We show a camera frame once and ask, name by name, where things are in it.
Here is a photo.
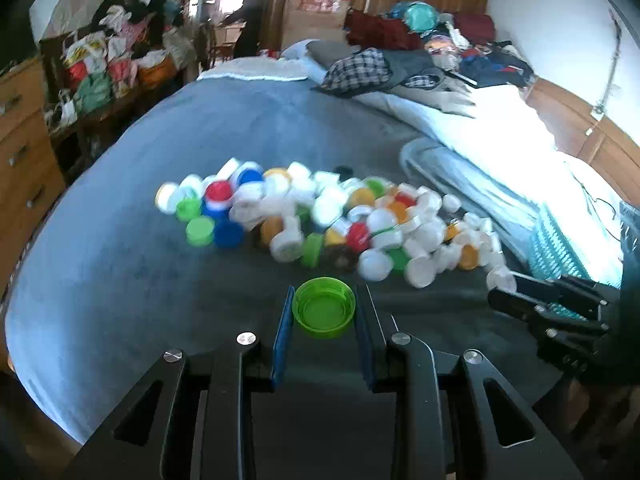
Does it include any white arched wicker headboard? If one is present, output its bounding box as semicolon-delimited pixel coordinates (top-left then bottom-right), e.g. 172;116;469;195
30;0;131;41

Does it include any wooden chair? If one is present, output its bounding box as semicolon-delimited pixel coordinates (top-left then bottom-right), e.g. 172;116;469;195
200;22;236;68

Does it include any pile of mixed bottle caps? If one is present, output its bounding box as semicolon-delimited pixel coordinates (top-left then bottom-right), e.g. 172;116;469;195
155;157;508;288

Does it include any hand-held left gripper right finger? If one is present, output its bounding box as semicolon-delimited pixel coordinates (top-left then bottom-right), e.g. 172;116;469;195
352;284;583;480

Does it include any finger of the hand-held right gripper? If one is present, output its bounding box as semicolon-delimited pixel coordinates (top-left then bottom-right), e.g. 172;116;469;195
487;287;611;376
512;272;622;311

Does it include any small white bottle cap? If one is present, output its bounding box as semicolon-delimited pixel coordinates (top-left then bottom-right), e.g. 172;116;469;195
486;265;517;293

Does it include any cardboard box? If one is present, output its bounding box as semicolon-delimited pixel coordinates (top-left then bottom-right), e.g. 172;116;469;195
282;0;353;48

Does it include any wooden dresser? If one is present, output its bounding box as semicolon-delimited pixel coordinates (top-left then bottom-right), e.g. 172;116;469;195
0;57;68;301

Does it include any dark wooden table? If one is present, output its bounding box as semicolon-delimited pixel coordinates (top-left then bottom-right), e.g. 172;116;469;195
40;35;201;181

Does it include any white lace cloth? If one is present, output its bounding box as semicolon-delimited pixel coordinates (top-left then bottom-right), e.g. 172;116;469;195
197;57;311;81

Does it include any plaid shirt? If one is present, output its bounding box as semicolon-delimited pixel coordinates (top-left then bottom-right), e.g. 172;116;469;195
322;47;446;98

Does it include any pile of clothes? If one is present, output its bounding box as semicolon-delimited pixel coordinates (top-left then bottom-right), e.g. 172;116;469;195
345;2;536;88

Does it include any green bottle cap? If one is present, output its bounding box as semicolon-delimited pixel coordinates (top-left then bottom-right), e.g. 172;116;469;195
292;276;357;336

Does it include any wall cable conduit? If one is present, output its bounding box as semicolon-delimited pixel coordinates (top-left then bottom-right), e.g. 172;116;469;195
595;10;626;116

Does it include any grey pillow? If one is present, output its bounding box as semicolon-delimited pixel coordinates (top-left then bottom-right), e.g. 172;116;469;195
305;40;371;81

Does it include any white duvet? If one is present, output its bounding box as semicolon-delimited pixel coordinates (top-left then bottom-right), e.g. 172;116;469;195
350;82;626;291

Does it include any pile of bags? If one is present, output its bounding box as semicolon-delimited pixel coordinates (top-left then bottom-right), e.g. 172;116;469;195
60;0;198;116

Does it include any wooden headboard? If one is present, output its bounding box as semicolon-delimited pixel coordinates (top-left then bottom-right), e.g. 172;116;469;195
525;77;640;201

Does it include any teal plastic basket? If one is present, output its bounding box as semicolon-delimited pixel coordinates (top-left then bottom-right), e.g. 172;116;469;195
527;202;623;321

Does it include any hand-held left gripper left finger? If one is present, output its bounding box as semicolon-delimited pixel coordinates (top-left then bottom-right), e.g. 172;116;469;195
62;285;296;480

